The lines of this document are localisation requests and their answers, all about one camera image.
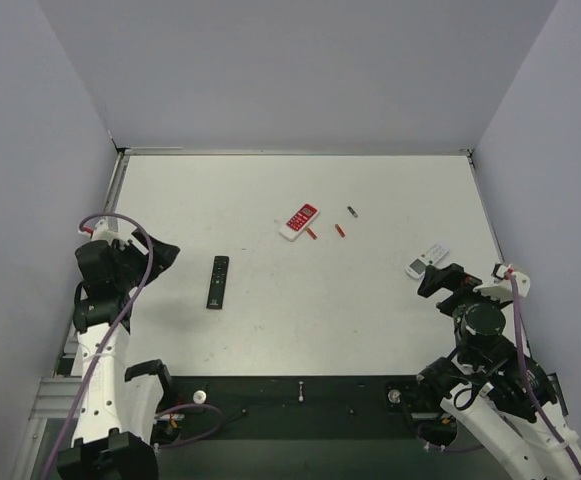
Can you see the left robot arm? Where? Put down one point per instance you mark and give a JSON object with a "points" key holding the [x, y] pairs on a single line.
{"points": [[116, 403]]}

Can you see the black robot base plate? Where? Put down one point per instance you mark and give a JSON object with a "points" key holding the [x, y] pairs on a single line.
{"points": [[375, 407]]}

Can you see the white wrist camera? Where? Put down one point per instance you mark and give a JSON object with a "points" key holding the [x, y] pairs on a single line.
{"points": [[105, 229], [508, 281]]}

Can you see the black remote control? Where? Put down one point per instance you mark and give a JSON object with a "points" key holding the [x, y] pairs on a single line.
{"points": [[218, 282]]}

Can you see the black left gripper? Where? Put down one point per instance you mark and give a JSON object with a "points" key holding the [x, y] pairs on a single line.
{"points": [[146, 252]]}

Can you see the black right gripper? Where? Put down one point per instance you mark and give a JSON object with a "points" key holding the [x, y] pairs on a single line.
{"points": [[450, 286]]}

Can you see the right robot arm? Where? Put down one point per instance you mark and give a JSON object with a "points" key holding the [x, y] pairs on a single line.
{"points": [[489, 384]]}

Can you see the white remote control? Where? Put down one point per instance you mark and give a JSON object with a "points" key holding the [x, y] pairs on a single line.
{"points": [[432, 256]]}

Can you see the red and white remote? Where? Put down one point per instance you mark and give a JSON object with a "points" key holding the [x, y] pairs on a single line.
{"points": [[293, 228]]}

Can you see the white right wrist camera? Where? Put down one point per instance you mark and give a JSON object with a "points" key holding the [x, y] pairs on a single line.
{"points": [[508, 281]]}

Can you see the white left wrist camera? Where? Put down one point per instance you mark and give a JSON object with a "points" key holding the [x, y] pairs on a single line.
{"points": [[105, 229]]}

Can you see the lone grey battery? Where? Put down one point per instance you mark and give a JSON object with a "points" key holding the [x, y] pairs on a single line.
{"points": [[353, 211]]}

